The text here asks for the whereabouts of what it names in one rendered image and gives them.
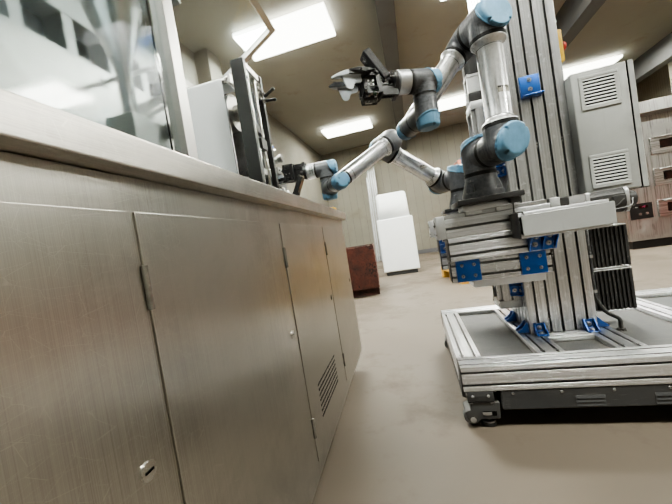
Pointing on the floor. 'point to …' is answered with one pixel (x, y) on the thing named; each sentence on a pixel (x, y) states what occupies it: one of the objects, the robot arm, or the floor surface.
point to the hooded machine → (396, 234)
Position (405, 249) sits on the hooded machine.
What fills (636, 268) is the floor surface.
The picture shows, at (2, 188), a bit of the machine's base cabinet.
